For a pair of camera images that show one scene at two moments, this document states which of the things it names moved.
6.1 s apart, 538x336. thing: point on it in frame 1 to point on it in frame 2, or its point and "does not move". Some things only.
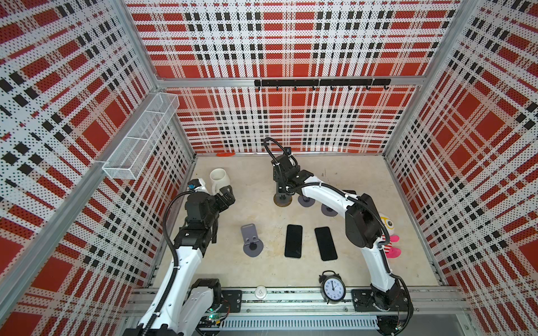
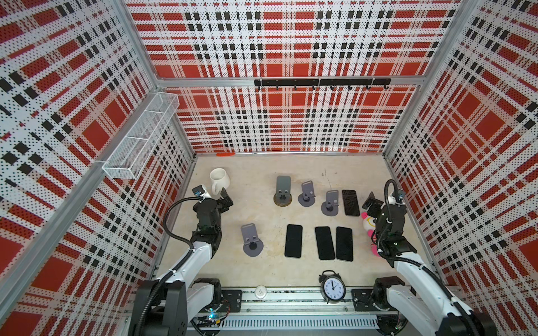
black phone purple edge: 326,243 does not move
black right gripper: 275,177 to 375,206
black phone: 293,241 does not move
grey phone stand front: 253,246 does not move
